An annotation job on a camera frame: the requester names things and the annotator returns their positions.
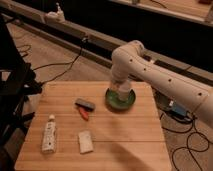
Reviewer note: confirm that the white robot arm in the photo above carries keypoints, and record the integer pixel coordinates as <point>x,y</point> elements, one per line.
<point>194,96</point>

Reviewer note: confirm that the white plastic cup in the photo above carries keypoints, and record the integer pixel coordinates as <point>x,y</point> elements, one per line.
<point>124,90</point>

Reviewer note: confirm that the green ceramic plate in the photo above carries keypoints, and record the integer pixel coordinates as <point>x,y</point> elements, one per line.
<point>113,101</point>

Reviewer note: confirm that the red marker pen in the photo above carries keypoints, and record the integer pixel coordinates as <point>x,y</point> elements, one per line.
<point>83,113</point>

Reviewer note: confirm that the blue power adapter box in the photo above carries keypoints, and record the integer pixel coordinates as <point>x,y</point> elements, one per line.
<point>176,108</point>

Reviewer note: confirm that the white tube with cap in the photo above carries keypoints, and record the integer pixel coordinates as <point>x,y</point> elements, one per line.
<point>49,136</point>

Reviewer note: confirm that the grey metal rail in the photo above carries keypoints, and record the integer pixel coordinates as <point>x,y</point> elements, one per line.
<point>182,45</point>

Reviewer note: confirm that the white object on rail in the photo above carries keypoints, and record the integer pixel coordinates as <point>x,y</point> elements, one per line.
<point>58,15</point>

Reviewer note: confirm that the black chair frame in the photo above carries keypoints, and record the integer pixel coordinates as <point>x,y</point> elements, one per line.
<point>17,81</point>

